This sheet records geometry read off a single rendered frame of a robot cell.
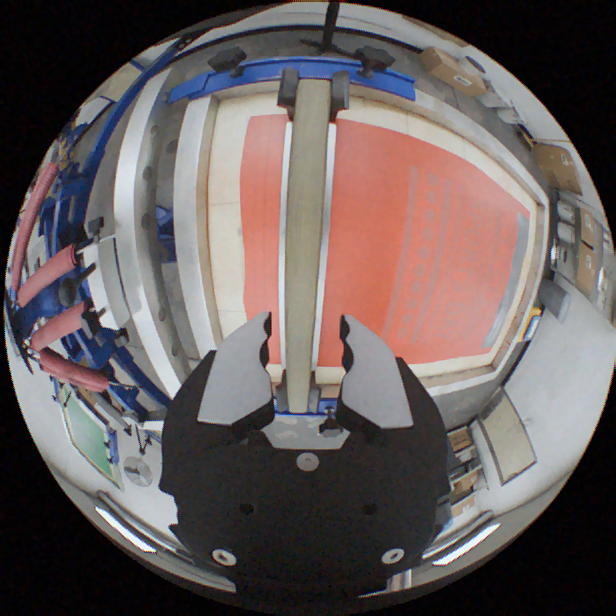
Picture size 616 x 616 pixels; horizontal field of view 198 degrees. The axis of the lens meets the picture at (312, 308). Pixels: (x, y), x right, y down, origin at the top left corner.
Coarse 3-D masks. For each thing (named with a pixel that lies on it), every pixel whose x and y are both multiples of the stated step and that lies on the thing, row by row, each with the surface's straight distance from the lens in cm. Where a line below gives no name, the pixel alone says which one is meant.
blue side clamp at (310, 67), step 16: (240, 64) 33; (256, 64) 33; (272, 64) 32; (288, 64) 32; (304, 64) 31; (320, 64) 31; (336, 64) 32; (352, 64) 32; (208, 80) 34; (224, 80) 32; (240, 80) 31; (256, 80) 30; (272, 80) 30; (352, 80) 30; (368, 80) 30; (384, 80) 32; (400, 80) 33; (192, 96) 34; (400, 96) 32
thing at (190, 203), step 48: (240, 96) 34; (384, 96) 32; (192, 144) 30; (480, 144) 42; (192, 192) 28; (528, 192) 60; (192, 240) 28; (192, 288) 30; (528, 288) 63; (336, 384) 43; (432, 384) 50
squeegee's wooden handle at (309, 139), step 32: (320, 96) 20; (320, 128) 18; (320, 160) 17; (288, 192) 17; (320, 192) 17; (288, 224) 17; (320, 224) 17; (288, 256) 17; (288, 288) 18; (288, 320) 20; (288, 352) 22; (288, 384) 26
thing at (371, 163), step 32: (256, 128) 30; (352, 128) 30; (384, 128) 32; (256, 160) 29; (352, 160) 28; (384, 160) 30; (416, 160) 32; (448, 160) 36; (256, 192) 28; (352, 192) 28; (384, 192) 29; (480, 192) 41; (256, 224) 28; (352, 224) 28; (384, 224) 29; (352, 256) 29; (384, 256) 30
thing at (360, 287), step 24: (264, 264) 29; (336, 264) 29; (360, 264) 29; (384, 264) 30; (264, 288) 30; (336, 288) 30; (360, 288) 30; (384, 288) 32; (504, 288) 53; (336, 312) 32; (360, 312) 32; (384, 312) 34; (336, 336) 34; (336, 360) 38; (408, 360) 43; (432, 360) 48
